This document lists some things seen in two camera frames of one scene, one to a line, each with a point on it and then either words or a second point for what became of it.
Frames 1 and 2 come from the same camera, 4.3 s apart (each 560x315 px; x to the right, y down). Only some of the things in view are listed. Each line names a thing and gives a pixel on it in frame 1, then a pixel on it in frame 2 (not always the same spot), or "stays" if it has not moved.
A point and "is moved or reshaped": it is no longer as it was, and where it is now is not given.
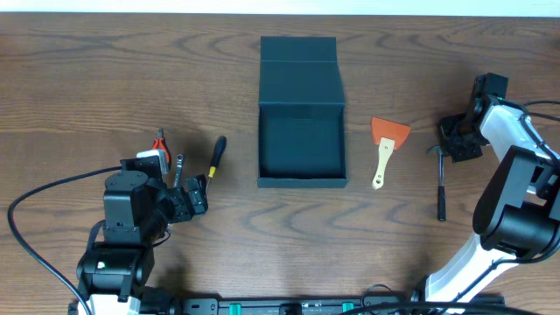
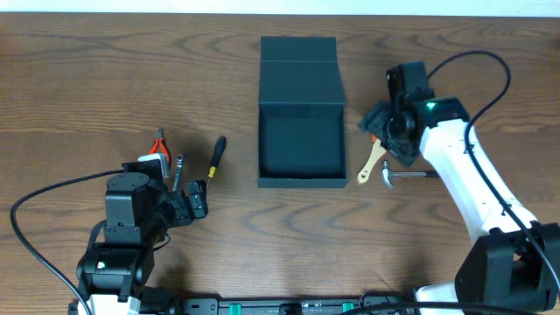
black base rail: (297, 304) stays
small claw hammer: (441, 189) to (388, 174)
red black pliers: (161, 146) stays
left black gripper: (186, 203) stays
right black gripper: (457, 155) to (377, 122)
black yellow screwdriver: (218, 153) stays
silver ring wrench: (179, 158) stays
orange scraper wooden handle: (389, 136) is moved or reshaped
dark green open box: (302, 114) stays
